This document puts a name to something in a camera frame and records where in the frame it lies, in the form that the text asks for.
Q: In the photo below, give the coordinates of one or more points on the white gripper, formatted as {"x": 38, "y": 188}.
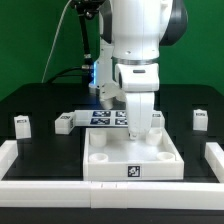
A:
{"x": 139, "y": 84}

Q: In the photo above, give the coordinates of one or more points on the white square tabletop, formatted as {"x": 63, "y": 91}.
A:
{"x": 110, "y": 155}

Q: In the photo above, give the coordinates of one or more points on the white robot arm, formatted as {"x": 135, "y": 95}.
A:
{"x": 131, "y": 33}

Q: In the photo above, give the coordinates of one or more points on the white base tag plate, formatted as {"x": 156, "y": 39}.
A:
{"x": 104, "y": 118}

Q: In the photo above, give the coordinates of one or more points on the white U-shaped fence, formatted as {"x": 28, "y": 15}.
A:
{"x": 83, "y": 194}

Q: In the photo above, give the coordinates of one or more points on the black camera pole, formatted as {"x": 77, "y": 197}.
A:
{"x": 86, "y": 10}

